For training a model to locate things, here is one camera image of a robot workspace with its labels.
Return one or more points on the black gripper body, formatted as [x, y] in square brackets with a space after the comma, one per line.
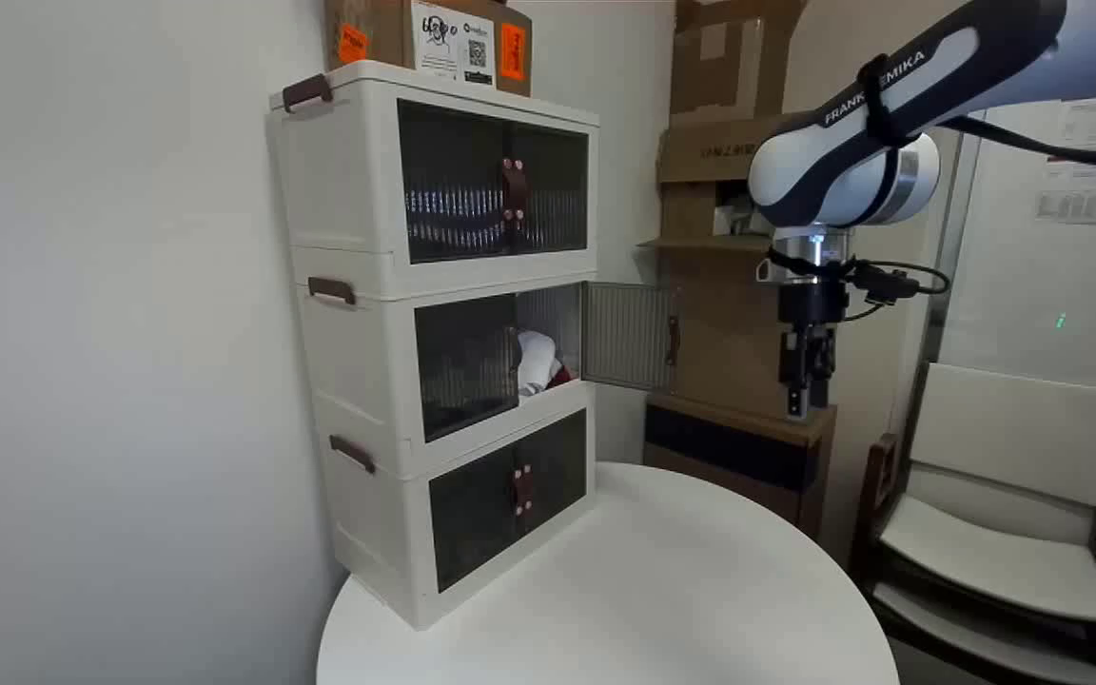
[808, 315]

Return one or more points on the stacked cardboard boxes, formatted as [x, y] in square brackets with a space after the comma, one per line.
[723, 411]

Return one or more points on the white wooden chair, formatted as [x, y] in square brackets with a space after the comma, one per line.
[978, 534]

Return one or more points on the cardboard box on cabinet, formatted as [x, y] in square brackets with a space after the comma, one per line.
[482, 43]

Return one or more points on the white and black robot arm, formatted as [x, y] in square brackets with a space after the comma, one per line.
[866, 159]

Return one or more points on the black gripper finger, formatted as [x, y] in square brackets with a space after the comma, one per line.
[799, 392]
[819, 387]

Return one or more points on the white three-tier storage cabinet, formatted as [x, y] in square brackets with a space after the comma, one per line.
[433, 227]

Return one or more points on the open translucent cabinet door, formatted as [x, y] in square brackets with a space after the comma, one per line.
[626, 338]

